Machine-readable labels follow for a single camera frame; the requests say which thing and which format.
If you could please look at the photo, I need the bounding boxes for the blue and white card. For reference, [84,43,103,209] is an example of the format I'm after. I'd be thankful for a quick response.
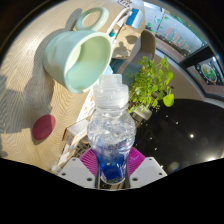
[49,143,78,171]

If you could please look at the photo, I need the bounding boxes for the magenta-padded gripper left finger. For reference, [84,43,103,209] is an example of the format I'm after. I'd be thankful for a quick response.
[57,147,100,190]

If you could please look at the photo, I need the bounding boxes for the printed paper leaflets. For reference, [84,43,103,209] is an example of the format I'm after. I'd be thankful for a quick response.
[75,87,98,123]

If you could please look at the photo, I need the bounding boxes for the pill blister pack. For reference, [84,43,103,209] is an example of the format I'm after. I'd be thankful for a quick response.
[117,0,134,6]

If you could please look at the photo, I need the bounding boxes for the pale green mug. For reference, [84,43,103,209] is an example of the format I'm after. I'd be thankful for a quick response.
[42,6,114,95]

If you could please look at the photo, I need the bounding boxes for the green potted plant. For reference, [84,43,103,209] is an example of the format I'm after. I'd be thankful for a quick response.
[128,55,175,121]

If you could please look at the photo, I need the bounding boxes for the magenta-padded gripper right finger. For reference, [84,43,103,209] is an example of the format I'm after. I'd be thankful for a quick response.
[125,147,168,190]

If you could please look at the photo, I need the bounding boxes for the blue and white carton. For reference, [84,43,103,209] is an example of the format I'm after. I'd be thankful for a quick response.
[126,8,145,30]

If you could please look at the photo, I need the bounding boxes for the group of ceiling lights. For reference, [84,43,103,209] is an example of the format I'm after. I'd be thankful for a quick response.
[146,129,219,166]

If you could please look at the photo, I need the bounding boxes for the clear bottle with blue label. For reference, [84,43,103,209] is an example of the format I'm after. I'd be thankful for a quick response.
[86,73,138,185]

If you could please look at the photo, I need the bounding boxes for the flat round red coaster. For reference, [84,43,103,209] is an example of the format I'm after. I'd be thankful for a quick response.
[31,114,57,141]

